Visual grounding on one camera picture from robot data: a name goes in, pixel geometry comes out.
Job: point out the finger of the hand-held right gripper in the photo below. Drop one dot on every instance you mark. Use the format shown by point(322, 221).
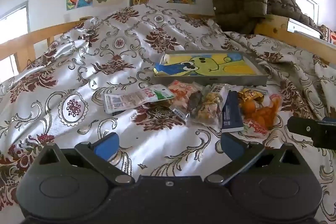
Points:
point(307, 129)

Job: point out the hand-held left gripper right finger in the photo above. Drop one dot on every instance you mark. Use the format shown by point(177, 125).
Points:
point(232, 146)

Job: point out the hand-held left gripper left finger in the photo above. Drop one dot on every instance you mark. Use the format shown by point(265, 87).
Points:
point(106, 146)

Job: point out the small pink white packet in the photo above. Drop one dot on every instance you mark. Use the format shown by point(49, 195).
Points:
point(256, 128)

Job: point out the dark blue box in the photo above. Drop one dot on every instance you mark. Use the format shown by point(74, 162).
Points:
point(231, 113)

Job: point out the orange tangerine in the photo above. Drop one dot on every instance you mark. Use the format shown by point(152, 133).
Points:
point(248, 107)

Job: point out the orange red snack packet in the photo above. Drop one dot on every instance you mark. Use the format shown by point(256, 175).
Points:
point(266, 112)

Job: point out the clear bag of nut snacks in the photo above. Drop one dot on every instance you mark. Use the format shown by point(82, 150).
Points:
point(210, 106)

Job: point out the white green snack pouch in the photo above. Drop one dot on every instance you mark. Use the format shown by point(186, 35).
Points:
point(131, 99)

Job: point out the yellow snack packet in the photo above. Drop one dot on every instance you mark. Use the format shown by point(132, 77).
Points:
point(249, 95)

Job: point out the clear bag of dark plums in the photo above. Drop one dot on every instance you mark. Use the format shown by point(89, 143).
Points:
point(195, 103)

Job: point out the grey metal tray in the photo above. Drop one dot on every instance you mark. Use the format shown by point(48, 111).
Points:
point(210, 79)

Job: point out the cartoon drawing paper liner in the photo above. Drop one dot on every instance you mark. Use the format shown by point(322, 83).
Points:
point(210, 64)

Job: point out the floral printed blanket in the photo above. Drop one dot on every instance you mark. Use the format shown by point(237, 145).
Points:
point(78, 56)

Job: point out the bright window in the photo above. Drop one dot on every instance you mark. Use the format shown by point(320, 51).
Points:
point(13, 29)

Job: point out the white window frame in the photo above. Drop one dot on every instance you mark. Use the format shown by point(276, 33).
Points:
point(304, 3)

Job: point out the wooden bed frame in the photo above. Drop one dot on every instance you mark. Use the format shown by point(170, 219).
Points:
point(39, 35)

